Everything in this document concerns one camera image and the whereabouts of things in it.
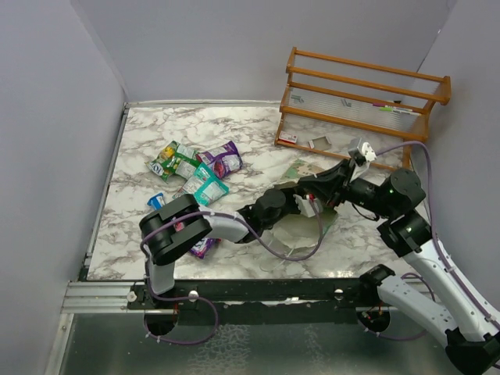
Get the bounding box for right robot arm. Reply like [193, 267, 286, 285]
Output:
[298, 160, 499, 374]

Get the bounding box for teal Fox's candy packet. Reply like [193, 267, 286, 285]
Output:
[172, 163, 229, 206]

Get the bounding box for red white small box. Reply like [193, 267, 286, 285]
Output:
[278, 131, 298, 144]

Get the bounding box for wooden shelf rack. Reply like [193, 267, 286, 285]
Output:
[274, 47, 452, 159]

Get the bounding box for purple snack packet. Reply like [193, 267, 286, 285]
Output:
[196, 141, 243, 180]

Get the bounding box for yellow green snack packet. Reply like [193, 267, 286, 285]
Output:
[146, 141, 180, 181]

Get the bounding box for purple Fox's candy packet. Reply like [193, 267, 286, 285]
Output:
[189, 237, 219, 259]

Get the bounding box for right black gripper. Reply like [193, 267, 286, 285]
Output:
[298, 157, 395, 219]

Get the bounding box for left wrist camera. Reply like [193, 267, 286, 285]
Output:
[294, 195, 323, 218]

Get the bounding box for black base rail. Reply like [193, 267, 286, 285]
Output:
[127, 265, 394, 326]

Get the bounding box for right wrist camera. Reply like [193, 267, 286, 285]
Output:
[348, 137, 377, 181]

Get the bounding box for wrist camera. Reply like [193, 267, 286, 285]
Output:
[294, 195, 323, 218]
[348, 137, 377, 181]

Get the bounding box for markers on shelf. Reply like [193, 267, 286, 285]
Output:
[372, 103, 419, 116]

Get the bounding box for green white paper bag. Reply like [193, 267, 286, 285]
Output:
[259, 158, 339, 273]

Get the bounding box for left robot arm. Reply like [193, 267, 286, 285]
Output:
[139, 188, 301, 309]

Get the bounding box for blue small snack packet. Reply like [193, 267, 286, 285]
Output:
[147, 193, 165, 210]

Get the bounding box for open white small box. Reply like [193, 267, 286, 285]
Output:
[308, 136, 332, 151]

